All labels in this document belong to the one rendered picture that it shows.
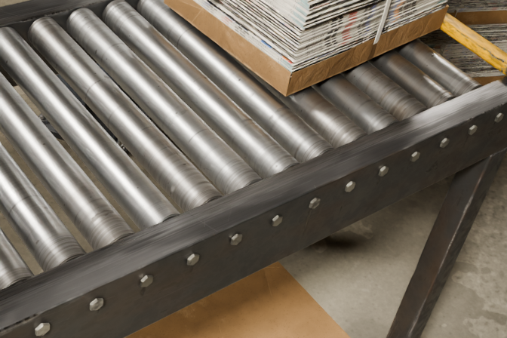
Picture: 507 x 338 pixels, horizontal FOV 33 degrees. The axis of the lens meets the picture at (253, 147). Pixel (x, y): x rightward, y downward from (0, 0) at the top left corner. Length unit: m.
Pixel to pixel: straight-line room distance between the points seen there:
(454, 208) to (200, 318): 0.68
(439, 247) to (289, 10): 0.63
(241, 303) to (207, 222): 0.98
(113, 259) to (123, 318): 0.08
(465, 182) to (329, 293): 0.65
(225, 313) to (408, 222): 0.60
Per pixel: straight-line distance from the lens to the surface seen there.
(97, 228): 1.02
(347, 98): 1.28
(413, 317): 1.76
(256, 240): 1.09
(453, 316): 2.13
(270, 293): 2.02
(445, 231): 1.60
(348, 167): 1.15
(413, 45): 1.44
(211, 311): 1.97
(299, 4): 1.17
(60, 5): 1.38
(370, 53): 1.34
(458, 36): 1.48
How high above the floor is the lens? 1.53
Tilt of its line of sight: 40 degrees down
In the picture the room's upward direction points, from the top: 12 degrees clockwise
